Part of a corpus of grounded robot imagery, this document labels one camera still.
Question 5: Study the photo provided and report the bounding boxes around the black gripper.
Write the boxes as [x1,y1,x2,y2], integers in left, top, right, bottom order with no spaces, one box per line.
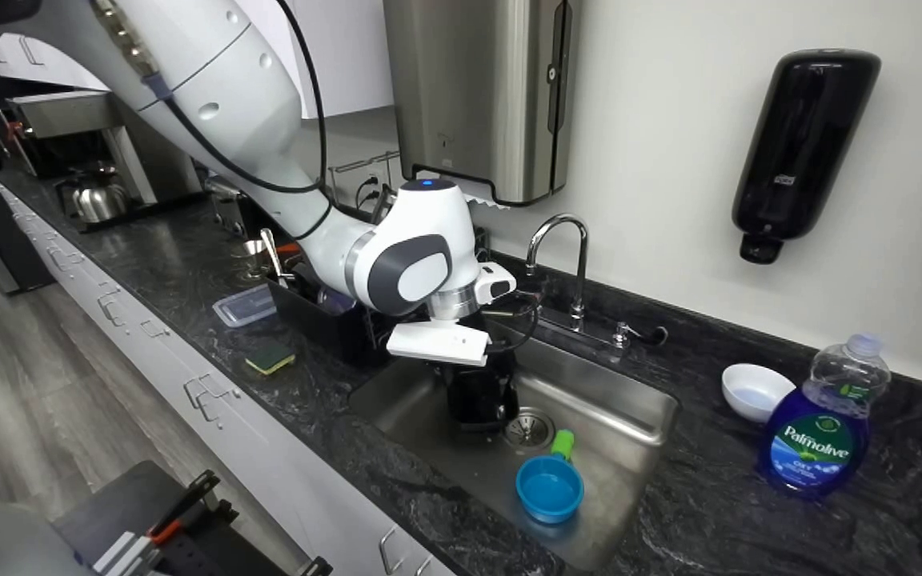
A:
[438,286,540,394]

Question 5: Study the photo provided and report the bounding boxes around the blue plastic bowl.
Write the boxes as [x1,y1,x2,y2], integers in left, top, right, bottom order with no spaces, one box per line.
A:
[512,426,589,529]

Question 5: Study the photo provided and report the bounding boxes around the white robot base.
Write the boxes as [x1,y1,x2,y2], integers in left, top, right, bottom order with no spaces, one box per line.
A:
[0,496,91,576]

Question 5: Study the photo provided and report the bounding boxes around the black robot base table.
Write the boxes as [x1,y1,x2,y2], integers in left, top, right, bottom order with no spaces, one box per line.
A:
[48,458,295,576]

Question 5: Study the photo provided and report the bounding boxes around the sink drain strainer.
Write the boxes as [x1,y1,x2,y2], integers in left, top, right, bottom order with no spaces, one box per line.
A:
[502,402,560,450]

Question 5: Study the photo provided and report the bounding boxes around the stainless steel sink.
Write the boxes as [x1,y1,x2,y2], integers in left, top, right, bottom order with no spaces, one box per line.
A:
[346,310,680,576]

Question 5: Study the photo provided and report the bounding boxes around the black container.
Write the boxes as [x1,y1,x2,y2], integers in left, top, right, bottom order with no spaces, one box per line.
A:
[445,363,520,435]

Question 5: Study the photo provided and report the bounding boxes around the chrome faucet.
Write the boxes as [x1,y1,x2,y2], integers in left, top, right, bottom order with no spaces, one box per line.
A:
[488,213,673,366]

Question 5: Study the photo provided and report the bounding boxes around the black dish rack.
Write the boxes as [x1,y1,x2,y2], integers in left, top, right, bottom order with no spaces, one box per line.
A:
[246,194,453,370]

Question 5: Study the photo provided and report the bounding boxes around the green yellow sponge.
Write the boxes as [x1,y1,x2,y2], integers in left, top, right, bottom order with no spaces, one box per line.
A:
[241,342,301,379]

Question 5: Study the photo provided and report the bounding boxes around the steel paper towel dispenser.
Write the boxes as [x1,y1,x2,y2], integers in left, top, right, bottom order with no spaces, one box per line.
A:
[380,0,573,210]

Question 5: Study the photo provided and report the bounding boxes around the clear plastic container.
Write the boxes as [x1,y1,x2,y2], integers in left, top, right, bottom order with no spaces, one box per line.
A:
[208,280,281,333]

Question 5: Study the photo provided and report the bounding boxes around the small white bowl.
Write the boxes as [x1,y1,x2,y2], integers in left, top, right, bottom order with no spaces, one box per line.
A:
[716,362,799,427]

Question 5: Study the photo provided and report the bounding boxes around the white lower cabinets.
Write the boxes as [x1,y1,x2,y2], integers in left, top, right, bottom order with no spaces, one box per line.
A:
[0,177,453,576]

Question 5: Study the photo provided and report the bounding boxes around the blue dish soap bottle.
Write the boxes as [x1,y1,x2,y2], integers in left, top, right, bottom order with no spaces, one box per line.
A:
[754,330,893,501]

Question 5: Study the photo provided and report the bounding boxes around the silver coffee brewer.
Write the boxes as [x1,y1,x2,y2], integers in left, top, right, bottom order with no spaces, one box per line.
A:
[0,85,208,229]

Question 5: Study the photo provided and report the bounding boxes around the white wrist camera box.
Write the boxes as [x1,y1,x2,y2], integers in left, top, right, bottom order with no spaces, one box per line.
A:
[385,321,496,370]

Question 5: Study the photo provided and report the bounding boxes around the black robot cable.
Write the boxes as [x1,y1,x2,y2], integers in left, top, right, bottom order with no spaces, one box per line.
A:
[86,0,334,199]

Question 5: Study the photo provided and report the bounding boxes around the red handled black tool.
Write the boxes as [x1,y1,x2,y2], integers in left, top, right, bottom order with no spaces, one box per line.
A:
[88,468,224,576]

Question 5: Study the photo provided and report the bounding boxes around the black wall soap dispenser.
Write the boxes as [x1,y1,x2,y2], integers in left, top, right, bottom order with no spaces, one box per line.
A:
[729,48,884,267]

